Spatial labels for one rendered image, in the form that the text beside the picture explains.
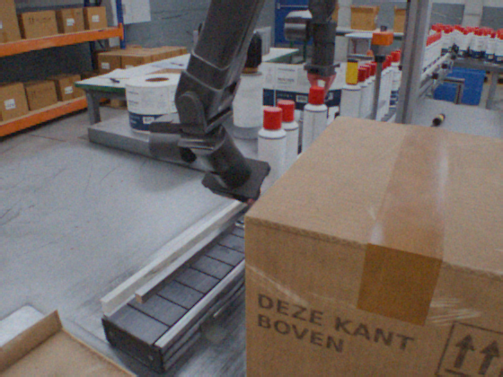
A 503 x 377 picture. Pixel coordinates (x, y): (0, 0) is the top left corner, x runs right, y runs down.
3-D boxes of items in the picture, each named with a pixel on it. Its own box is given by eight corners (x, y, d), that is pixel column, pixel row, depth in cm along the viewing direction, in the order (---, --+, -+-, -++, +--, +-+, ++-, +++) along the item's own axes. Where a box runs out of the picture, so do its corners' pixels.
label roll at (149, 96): (179, 112, 144) (176, 71, 137) (200, 127, 128) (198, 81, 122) (123, 120, 135) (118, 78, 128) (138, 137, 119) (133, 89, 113)
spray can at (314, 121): (305, 167, 99) (311, 83, 90) (325, 172, 97) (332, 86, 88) (296, 175, 95) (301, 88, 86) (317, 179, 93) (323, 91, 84)
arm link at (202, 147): (215, 153, 53) (228, 117, 55) (172, 148, 56) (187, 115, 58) (233, 177, 59) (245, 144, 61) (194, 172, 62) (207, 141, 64)
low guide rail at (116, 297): (358, 116, 135) (359, 109, 134) (362, 116, 134) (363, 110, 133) (102, 311, 53) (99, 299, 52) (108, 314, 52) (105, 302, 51)
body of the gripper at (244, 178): (221, 156, 70) (202, 132, 64) (273, 168, 65) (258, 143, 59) (205, 188, 68) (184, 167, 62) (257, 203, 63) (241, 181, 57)
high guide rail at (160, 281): (382, 103, 129) (383, 99, 128) (385, 104, 128) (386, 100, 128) (136, 301, 47) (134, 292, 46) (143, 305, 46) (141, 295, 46)
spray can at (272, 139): (265, 201, 83) (267, 103, 74) (287, 208, 81) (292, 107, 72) (251, 212, 79) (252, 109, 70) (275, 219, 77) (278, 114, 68)
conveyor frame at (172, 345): (392, 100, 182) (394, 89, 180) (417, 103, 177) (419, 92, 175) (105, 340, 56) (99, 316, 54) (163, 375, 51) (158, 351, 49)
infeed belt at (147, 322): (396, 98, 181) (397, 89, 179) (414, 100, 177) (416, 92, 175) (110, 339, 55) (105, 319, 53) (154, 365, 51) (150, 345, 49)
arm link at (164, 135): (195, 94, 50) (228, 76, 56) (126, 93, 55) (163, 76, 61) (210, 179, 55) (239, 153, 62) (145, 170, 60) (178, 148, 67)
